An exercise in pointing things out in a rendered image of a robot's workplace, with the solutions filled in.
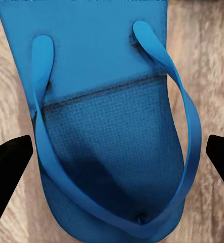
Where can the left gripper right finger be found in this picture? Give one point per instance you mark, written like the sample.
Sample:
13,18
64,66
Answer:
215,151

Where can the sandal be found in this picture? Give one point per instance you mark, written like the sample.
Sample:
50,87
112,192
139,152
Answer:
94,73

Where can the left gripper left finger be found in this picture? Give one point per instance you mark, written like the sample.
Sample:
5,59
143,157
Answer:
14,158

